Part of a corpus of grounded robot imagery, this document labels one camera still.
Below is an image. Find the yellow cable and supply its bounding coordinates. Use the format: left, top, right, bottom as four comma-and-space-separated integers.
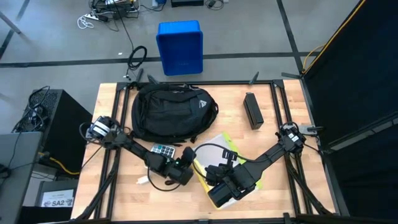
300, 0, 368, 75

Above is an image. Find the black cable bundle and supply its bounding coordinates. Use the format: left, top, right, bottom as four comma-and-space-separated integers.
88, 0, 141, 32

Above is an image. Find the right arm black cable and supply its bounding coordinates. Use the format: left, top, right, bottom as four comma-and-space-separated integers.
190, 142, 272, 180

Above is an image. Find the black coiled cable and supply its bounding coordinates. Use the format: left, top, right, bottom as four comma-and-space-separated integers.
125, 45, 149, 81

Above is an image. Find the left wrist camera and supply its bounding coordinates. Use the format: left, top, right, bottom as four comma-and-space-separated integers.
181, 146, 198, 169

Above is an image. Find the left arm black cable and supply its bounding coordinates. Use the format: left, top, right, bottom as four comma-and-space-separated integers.
146, 167, 183, 192

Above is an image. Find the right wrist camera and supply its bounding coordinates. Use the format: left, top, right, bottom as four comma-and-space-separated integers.
206, 182, 238, 209

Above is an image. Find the black table frame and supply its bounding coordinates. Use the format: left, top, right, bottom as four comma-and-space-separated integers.
71, 70, 343, 224

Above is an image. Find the black computer tower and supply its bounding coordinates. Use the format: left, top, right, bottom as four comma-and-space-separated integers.
17, 88, 93, 175

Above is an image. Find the marker set case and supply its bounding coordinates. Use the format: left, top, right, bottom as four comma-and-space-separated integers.
243, 91, 265, 131

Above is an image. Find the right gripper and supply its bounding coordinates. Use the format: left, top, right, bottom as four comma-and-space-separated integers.
204, 163, 259, 200

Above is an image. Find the black curtain panel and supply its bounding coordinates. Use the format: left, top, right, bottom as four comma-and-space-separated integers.
300, 0, 398, 224

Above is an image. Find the grey calculator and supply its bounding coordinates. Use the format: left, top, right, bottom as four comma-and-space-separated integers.
150, 142, 176, 159

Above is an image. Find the blue plastic bin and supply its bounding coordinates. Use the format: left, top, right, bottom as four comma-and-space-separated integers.
155, 19, 205, 77

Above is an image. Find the white and yellow pouch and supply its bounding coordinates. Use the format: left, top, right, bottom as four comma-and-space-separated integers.
192, 131, 264, 210

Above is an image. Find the grey box with label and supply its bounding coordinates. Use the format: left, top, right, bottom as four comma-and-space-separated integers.
35, 179, 79, 208

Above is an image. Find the white cable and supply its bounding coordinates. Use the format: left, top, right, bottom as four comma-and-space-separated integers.
76, 15, 95, 30

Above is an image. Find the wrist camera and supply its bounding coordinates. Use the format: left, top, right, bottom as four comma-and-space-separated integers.
206, 182, 238, 209
181, 146, 198, 169

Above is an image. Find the black backpack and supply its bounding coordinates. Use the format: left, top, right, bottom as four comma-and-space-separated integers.
130, 81, 220, 145

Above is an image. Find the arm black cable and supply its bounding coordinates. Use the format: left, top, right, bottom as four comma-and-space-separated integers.
146, 167, 183, 192
190, 142, 272, 180

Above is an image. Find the white power strip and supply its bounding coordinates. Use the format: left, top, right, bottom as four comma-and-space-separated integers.
84, 12, 109, 22

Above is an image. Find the black equipment box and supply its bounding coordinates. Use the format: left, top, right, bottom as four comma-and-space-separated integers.
170, 0, 205, 8

